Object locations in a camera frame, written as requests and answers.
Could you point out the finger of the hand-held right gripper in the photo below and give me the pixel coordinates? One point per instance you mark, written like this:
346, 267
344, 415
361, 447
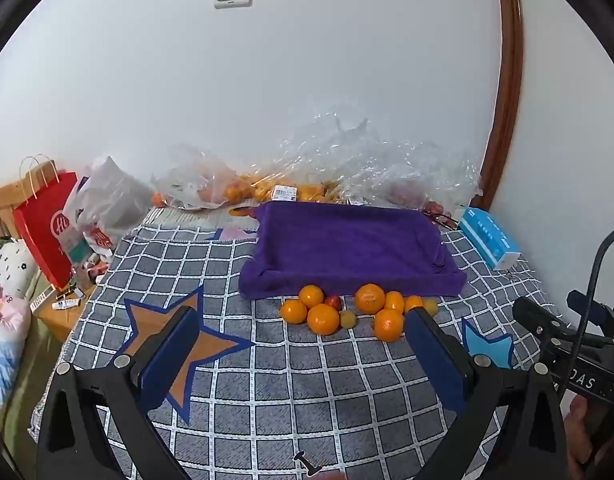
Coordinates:
532, 312

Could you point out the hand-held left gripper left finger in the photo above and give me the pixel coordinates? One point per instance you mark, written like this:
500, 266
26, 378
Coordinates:
167, 360

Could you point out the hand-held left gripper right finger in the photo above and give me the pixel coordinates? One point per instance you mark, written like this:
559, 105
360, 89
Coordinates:
432, 355

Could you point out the longan fruit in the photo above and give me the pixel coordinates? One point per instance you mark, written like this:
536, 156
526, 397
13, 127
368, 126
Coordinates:
348, 319
430, 306

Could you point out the large orange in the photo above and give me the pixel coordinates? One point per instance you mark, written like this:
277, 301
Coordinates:
293, 311
370, 298
388, 324
311, 296
323, 319

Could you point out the small orange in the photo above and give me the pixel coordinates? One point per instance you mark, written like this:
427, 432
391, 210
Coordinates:
413, 302
394, 301

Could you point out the small red apple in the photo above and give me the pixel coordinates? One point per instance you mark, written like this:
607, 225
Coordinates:
333, 302

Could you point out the purple towel covered tray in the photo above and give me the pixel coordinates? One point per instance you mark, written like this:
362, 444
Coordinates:
347, 245

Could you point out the bagged red fruits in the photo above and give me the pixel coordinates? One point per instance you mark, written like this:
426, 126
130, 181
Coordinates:
432, 206

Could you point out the person's right hand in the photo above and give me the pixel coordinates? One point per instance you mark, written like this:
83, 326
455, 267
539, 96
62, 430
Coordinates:
579, 427

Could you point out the blue tissue pack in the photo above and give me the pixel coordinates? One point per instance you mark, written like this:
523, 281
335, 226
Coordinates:
489, 237

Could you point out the wooden nightstand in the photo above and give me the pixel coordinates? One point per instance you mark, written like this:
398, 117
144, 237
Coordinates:
62, 319

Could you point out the grey checkered star blanket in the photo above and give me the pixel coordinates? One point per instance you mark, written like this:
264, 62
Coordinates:
297, 385

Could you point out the fruit print cardboard box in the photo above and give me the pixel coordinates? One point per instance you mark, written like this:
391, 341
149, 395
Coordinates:
207, 216

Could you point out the pink blue quilt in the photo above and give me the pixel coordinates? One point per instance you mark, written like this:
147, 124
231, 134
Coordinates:
2, 340

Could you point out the white grey plastic bag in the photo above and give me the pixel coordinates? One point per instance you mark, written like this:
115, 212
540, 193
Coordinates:
112, 195

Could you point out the pile of bagged oranges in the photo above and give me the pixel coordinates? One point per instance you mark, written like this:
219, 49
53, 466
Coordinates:
309, 191
232, 191

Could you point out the red paper shopping bag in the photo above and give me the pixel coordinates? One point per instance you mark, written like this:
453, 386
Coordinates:
39, 230

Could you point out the white strawberry print pillow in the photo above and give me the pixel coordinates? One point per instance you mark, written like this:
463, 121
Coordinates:
7, 265

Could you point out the white price label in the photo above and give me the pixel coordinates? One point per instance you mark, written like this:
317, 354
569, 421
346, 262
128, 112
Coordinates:
284, 192

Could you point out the large crinkled clear plastic bag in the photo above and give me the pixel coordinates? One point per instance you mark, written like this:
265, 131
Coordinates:
367, 160

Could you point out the wooden headboard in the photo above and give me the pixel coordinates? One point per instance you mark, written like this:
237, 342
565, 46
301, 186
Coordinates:
2, 200

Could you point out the brown wooden door frame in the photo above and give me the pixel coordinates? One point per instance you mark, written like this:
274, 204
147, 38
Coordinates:
507, 85

